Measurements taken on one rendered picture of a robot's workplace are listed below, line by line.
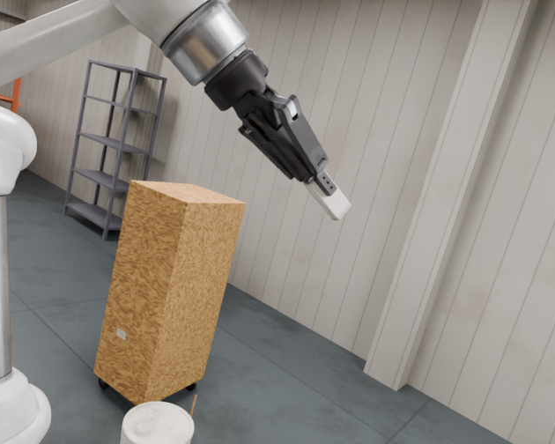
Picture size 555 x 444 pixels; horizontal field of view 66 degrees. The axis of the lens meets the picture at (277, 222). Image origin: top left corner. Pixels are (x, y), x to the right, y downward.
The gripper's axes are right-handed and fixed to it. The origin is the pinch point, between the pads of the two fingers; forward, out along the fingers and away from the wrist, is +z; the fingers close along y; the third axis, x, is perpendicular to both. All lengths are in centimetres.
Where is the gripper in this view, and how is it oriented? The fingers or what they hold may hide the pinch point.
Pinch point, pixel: (327, 194)
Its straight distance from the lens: 57.1
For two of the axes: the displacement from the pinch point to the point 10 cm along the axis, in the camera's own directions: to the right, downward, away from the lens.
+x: -6.4, 7.0, -3.2
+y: -4.5, 0.0, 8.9
